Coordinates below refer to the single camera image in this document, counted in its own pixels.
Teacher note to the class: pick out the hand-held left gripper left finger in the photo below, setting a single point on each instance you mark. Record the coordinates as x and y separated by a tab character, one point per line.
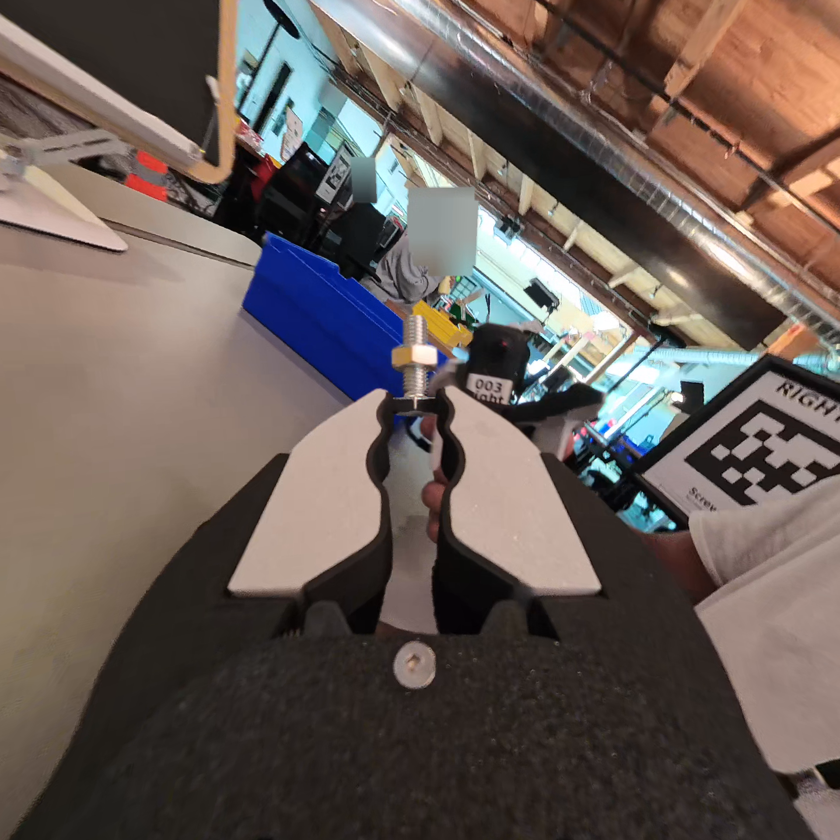
308	518

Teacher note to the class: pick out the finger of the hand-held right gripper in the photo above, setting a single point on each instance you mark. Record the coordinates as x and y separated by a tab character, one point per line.
446	379

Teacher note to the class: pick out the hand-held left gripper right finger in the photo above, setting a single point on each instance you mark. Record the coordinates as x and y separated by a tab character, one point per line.
518	518

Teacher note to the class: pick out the silver hex nut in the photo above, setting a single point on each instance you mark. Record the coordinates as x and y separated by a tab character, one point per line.
415	358

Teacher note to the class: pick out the silver hex bolt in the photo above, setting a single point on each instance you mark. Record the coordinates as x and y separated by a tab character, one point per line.
415	331

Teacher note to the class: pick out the grey desk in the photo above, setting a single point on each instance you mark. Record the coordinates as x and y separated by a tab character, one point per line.
131	426
184	216

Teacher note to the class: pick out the person's right hand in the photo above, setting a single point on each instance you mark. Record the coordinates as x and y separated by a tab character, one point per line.
434	508

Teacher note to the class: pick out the yellow plastic bin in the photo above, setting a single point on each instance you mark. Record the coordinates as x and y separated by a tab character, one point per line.
436	321

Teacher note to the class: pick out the black studio light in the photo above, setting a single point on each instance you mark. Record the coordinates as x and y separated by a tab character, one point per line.
541	294

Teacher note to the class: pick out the blue plastic bin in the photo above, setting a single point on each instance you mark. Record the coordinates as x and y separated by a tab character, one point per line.
308	315

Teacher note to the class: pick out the marker poster on stand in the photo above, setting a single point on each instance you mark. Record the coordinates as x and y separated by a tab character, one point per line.
334	174

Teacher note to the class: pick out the framed marker poster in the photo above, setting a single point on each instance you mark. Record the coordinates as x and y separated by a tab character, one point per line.
754	446

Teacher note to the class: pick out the person's white shirt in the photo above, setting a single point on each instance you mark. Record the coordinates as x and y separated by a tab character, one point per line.
774	623

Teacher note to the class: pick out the orange traffic cone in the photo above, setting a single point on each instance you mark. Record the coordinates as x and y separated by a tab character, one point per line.
148	177

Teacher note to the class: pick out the white screen stand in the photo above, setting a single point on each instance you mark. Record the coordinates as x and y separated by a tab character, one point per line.
59	210

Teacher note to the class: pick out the silver air duct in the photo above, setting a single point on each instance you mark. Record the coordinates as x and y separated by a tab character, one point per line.
689	197

